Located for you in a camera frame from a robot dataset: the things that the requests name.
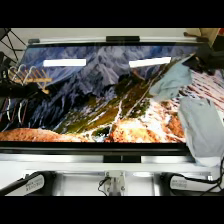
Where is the pale green shirt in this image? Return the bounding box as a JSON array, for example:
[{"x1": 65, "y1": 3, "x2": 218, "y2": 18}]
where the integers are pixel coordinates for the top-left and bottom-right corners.
[{"x1": 148, "y1": 61, "x2": 195, "y2": 103}]

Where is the grey garment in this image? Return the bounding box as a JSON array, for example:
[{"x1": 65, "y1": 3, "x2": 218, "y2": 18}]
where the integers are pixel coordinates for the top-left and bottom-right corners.
[{"x1": 177, "y1": 96, "x2": 224, "y2": 168}]

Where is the silver frame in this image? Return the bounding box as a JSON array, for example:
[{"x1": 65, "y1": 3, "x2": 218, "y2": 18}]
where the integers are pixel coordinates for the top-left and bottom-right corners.
[{"x1": 0, "y1": 152, "x2": 224, "y2": 196}]

